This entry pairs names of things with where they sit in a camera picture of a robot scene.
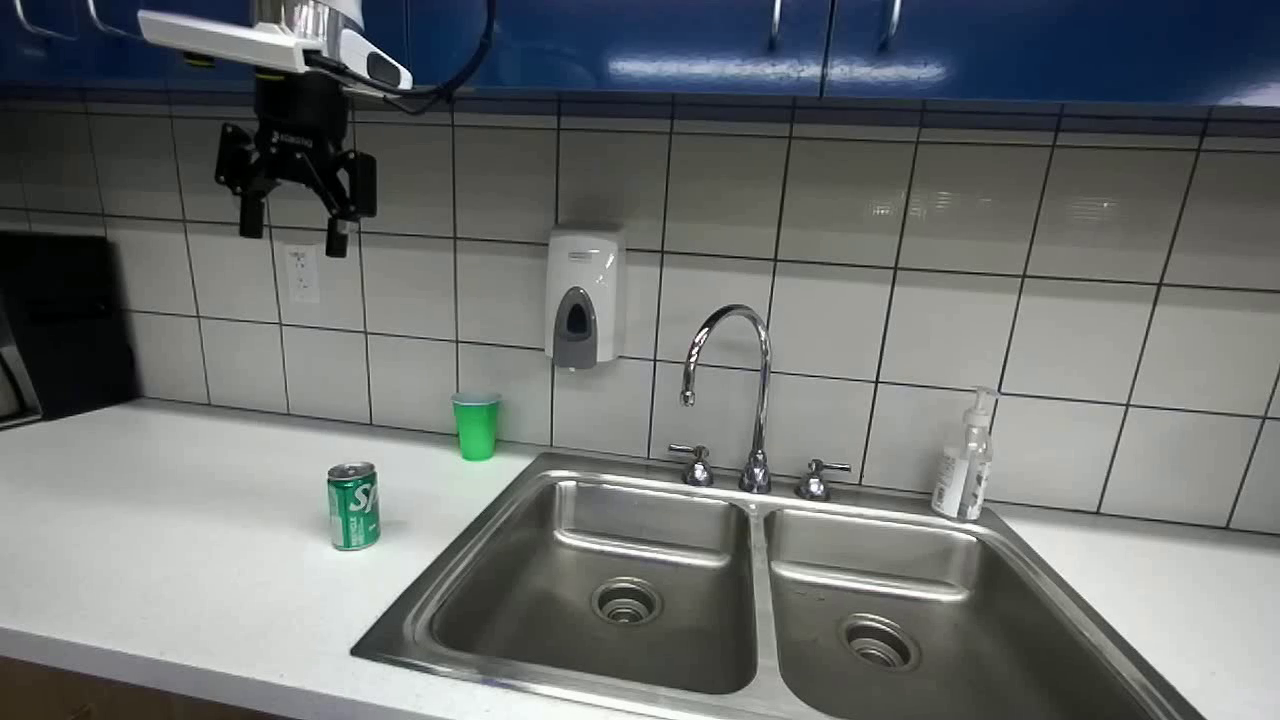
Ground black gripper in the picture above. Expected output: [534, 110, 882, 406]
[217, 76, 376, 259]

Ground green soda can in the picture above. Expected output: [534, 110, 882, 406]
[327, 462, 380, 551]

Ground stainless steel double sink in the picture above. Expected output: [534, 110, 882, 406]
[355, 451, 1202, 720]

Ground blue upper cabinets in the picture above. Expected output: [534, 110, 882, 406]
[0, 0, 1280, 117]

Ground black appliance on counter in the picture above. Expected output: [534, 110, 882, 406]
[0, 232, 139, 421]

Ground green plastic cup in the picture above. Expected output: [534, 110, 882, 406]
[450, 397, 499, 458]

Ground chrome gooseneck faucet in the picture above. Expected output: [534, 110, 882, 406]
[681, 302, 773, 496]

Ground white pump soap bottle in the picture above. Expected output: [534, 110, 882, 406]
[933, 390, 994, 520]

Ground white wall power outlet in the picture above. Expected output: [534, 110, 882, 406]
[285, 245, 320, 307]

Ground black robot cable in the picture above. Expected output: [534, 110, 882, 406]
[388, 0, 503, 118]

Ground white wall soap dispenser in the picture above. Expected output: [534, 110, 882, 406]
[545, 232, 624, 367]

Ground left faucet handle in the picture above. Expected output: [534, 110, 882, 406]
[668, 445, 712, 489]

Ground faucet handle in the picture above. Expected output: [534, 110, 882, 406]
[668, 445, 712, 489]
[797, 458, 851, 498]

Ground right faucet handle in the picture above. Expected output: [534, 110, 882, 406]
[797, 458, 851, 498]

